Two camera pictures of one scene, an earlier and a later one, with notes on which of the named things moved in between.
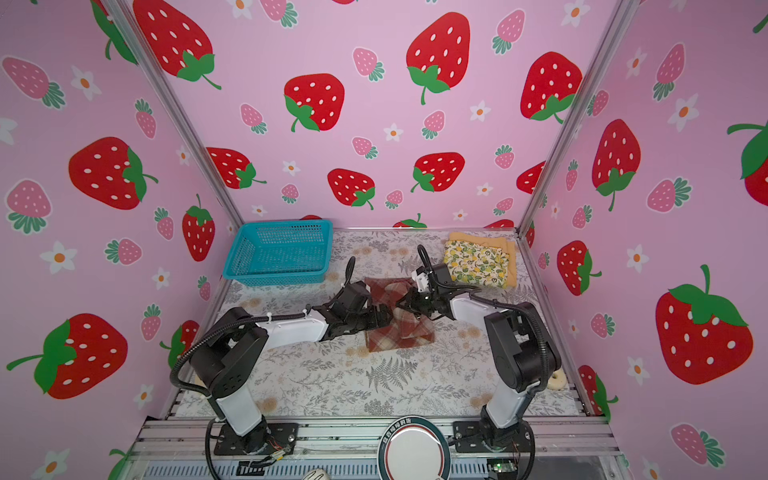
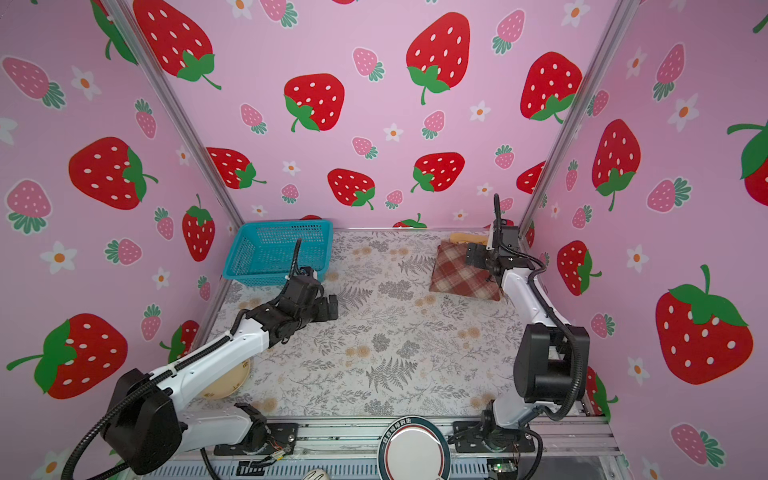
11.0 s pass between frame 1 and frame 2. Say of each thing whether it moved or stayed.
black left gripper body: moved
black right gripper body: moved
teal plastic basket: stayed
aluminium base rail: stayed
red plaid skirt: moved
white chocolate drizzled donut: stayed
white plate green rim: stayed
